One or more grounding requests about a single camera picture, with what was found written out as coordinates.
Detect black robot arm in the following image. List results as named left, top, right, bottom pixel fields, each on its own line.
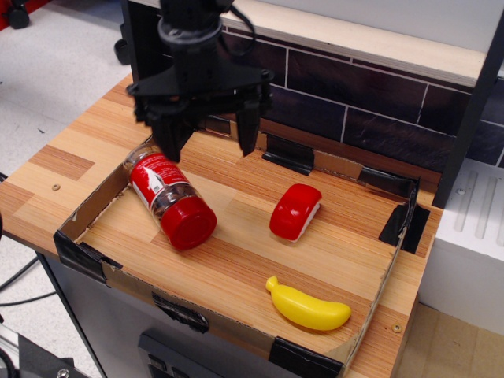
left=128, top=1, right=274, bottom=162

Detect taped cardboard fence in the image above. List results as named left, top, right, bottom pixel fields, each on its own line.
left=53, top=101, right=431, bottom=378

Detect black caster wheel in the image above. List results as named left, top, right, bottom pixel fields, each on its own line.
left=113, top=24, right=131, bottom=65

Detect black metal bracket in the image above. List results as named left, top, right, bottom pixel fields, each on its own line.
left=1, top=324, right=88, bottom=378

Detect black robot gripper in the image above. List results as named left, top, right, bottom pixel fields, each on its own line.
left=128, top=23, right=274, bottom=162

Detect dark brick backsplash panel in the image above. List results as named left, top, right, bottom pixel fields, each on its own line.
left=224, top=4, right=487, bottom=172

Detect red-capped spice bottle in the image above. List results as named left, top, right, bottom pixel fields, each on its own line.
left=123, top=139, right=217, bottom=250

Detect white grooved block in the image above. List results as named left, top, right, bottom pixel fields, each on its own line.
left=419, top=159, right=503, bottom=334

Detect black floor cables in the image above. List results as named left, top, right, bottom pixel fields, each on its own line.
left=0, top=251, right=58, bottom=308

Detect black shelf post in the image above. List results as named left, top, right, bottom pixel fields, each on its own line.
left=432, top=13, right=503, bottom=209

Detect red toy sushi piece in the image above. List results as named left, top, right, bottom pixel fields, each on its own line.
left=269, top=183, right=322, bottom=243

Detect yellow toy banana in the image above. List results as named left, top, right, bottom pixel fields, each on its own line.
left=265, top=276, right=352, bottom=331

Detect black wheel red frame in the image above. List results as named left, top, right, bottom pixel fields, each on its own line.
left=1, top=0, right=47, bottom=30

